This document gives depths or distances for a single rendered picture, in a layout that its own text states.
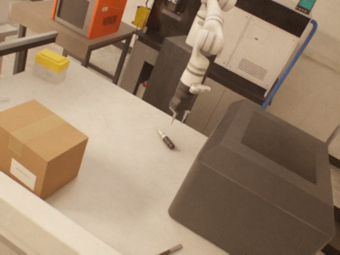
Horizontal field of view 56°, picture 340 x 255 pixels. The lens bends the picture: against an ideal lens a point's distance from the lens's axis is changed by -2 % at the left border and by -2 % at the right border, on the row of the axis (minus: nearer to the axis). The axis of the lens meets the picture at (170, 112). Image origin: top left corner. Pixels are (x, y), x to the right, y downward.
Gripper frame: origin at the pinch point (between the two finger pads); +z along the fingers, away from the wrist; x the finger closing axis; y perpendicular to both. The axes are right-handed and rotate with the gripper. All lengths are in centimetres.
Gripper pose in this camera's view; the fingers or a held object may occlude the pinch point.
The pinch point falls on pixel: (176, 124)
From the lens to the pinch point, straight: 127.6
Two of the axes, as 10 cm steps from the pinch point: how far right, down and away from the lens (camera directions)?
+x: -7.8, 0.4, -6.3
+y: -5.2, -6.0, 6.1
